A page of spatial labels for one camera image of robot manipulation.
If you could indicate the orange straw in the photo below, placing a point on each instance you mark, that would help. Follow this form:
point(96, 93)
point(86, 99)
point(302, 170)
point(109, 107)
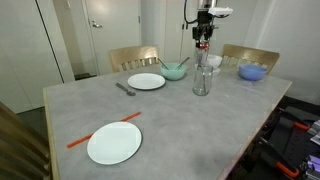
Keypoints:
point(85, 138)

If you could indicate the wooden chair behind table left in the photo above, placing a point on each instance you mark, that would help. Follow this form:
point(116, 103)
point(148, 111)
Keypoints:
point(123, 59)

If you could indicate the blue bowl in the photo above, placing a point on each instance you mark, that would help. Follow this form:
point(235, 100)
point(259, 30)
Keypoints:
point(252, 72)

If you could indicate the red silver drink can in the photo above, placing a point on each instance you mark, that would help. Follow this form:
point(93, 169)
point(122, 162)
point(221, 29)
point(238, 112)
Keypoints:
point(202, 52)

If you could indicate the white plate near straw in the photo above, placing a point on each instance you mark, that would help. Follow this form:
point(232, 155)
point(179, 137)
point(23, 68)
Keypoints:
point(114, 143)

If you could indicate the wooden chair behind table right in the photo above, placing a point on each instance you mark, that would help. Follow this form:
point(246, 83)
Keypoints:
point(235, 55)

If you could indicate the black orange equipment on floor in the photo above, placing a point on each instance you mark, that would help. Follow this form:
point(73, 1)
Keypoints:
point(283, 150)

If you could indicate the metal spoon in bowl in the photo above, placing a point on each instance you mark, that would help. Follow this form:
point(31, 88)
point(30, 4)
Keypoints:
point(162, 63)

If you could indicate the white door with handle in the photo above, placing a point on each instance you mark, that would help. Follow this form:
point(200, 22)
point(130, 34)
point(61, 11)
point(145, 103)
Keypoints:
point(113, 24)

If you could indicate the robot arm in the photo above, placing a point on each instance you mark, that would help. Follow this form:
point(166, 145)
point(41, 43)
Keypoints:
point(205, 5)

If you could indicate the clear glass jar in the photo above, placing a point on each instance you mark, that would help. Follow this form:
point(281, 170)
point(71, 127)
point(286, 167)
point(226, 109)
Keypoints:
point(202, 80)

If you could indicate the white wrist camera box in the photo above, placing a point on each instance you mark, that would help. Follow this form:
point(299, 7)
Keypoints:
point(220, 11)

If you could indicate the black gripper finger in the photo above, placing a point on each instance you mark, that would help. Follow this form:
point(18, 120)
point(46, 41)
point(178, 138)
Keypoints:
point(208, 38)
point(197, 40)

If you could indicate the metal spoon on table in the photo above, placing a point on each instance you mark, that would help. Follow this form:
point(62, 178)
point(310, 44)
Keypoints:
point(129, 93)

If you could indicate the lime green bowl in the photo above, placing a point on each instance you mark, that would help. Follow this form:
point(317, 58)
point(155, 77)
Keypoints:
point(172, 72)

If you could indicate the white plate near bowl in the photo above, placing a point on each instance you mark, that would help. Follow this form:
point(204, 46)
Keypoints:
point(146, 81)

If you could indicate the wooden chair behind table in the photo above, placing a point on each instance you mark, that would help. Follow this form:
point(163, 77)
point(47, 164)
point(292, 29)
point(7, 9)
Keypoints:
point(123, 59)
point(235, 55)

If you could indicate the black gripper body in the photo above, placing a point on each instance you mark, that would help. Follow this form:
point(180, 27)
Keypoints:
point(204, 25)

